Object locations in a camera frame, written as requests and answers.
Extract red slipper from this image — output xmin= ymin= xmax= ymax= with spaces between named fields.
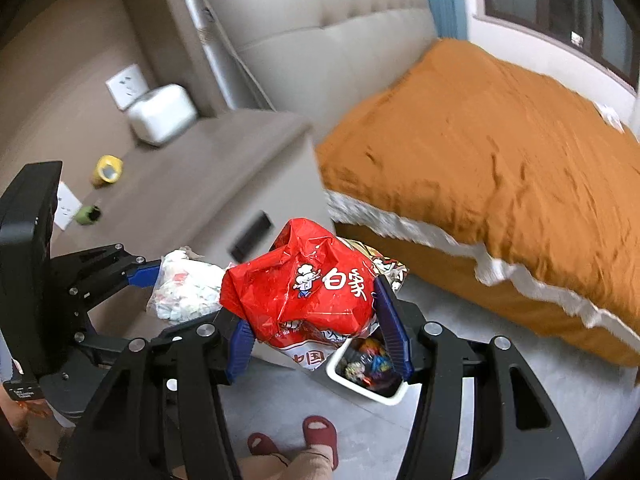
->
xmin=247 ymin=432 xmax=281 ymax=457
xmin=301 ymin=415 xmax=340 ymax=471

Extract yellow paper cup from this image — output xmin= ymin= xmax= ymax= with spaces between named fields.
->
xmin=90 ymin=155 xmax=124 ymax=188

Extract orange bedsheet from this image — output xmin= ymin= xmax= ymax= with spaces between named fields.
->
xmin=315 ymin=37 xmax=640 ymax=368

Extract beige padded bed headboard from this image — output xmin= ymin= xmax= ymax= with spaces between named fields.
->
xmin=195 ymin=0 xmax=438 ymax=143

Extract person's left hand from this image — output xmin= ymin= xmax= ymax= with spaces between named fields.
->
xmin=0 ymin=394 xmax=52 ymax=432

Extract black drawer handle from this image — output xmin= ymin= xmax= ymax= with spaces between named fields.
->
xmin=227 ymin=211 xmax=273 ymax=257

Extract white wall socket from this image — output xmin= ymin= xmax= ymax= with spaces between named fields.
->
xmin=53 ymin=180 xmax=82 ymax=231
xmin=105 ymin=62 xmax=151 ymax=111

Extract dark framed window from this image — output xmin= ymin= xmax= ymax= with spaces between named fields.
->
xmin=480 ymin=0 xmax=640 ymax=91

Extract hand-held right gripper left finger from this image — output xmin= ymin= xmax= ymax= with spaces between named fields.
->
xmin=57 ymin=310 xmax=257 ymax=480

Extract white ribbed tissue box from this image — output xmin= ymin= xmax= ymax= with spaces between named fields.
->
xmin=126 ymin=83 xmax=198 ymax=147

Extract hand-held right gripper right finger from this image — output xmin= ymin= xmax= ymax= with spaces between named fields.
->
xmin=372 ymin=275 xmax=586 ymax=480

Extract person's beige trouser leg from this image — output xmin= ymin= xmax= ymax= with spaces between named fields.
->
xmin=235 ymin=447 xmax=335 ymax=480

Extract white lace bed trim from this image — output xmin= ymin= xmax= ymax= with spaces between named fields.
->
xmin=325 ymin=190 xmax=640 ymax=346

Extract beige printed packet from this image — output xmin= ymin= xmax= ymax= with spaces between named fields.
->
xmin=345 ymin=239 xmax=409 ymax=292

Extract white plastic bag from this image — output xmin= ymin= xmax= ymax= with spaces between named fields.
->
xmin=146 ymin=246 xmax=233 ymax=324

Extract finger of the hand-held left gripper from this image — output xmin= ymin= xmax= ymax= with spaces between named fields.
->
xmin=79 ymin=329 xmax=167 ymax=367
xmin=52 ymin=243 xmax=162 ymax=311

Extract crumpled colourful wrappers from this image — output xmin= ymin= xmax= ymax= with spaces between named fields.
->
xmin=336 ymin=337 xmax=405 ymax=392

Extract red plastic noodle bag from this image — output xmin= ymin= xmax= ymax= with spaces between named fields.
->
xmin=219 ymin=217 xmax=382 ymax=372

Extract white trash bin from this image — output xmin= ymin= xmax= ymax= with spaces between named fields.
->
xmin=325 ymin=330 xmax=408 ymax=407

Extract white paper tag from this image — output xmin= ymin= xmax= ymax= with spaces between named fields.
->
xmin=592 ymin=101 xmax=626 ymax=133

